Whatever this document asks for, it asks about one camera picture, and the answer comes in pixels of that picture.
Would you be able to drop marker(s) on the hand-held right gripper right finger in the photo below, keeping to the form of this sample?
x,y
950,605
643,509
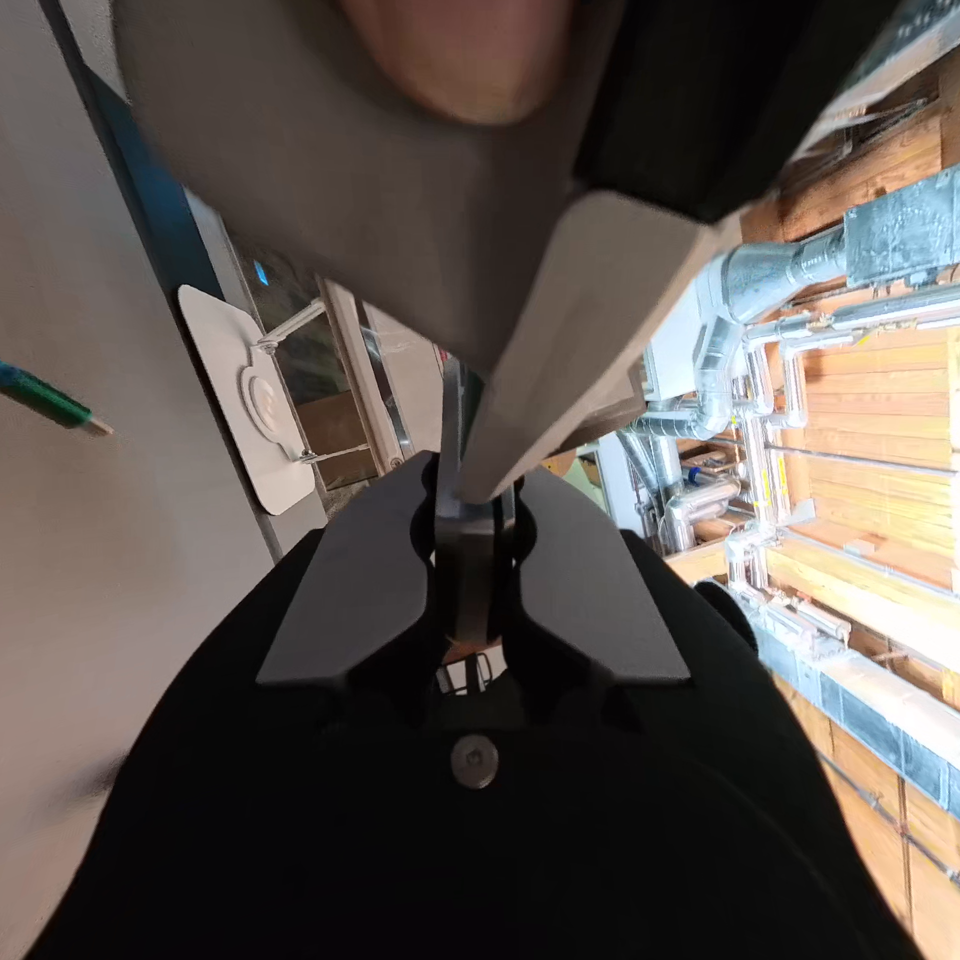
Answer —
x,y
600,600

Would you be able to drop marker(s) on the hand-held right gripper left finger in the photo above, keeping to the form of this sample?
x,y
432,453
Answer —
x,y
352,600

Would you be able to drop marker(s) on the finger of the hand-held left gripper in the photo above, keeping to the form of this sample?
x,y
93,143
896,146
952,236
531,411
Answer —
x,y
337,202

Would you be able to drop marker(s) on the grey hdmi switch adapter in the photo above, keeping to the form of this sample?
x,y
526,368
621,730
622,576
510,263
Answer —
x,y
465,585

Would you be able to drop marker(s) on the person's left hand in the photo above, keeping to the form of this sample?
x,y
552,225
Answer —
x,y
465,52

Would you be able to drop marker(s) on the printed instruction sheet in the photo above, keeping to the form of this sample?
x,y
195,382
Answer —
x,y
405,375

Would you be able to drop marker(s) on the conical silver duct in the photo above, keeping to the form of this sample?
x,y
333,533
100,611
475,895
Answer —
x,y
757,270

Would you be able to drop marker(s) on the rectangular metal air duct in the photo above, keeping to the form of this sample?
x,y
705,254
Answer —
x,y
900,52

